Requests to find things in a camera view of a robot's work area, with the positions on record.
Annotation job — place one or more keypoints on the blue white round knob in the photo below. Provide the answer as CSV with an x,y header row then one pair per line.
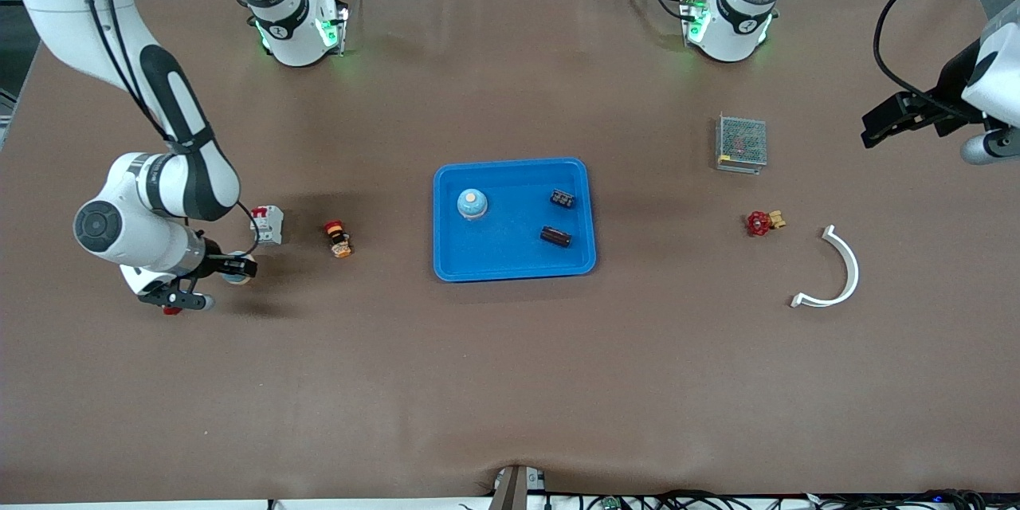
x,y
241,268

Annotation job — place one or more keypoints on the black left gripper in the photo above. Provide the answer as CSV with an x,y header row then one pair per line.
x,y
947,92

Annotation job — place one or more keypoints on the blue plastic tray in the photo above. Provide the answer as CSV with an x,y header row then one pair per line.
x,y
514,255

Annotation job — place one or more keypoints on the orange black emergency stop switch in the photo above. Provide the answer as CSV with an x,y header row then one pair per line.
x,y
339,241

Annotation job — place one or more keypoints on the white curved pipe clamp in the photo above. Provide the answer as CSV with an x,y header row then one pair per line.
x,y
853,269

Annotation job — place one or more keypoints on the white red circuit breaker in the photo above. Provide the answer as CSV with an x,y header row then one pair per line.
x,y
267,227

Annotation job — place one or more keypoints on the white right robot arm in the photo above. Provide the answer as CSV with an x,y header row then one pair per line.
x,y
183,183

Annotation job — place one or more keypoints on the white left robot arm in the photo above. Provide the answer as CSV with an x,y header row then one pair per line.
x,y
729,32

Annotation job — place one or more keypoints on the grey metal table bracket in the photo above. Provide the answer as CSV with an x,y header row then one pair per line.
x,y
514,490

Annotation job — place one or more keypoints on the metal mesh power supply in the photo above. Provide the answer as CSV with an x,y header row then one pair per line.
x,y
741,142

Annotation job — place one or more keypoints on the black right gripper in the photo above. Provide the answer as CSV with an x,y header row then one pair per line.
x,y
210,249

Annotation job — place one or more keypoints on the long brown electrolytic capacitor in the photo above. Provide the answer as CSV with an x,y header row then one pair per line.
x,y
556,237

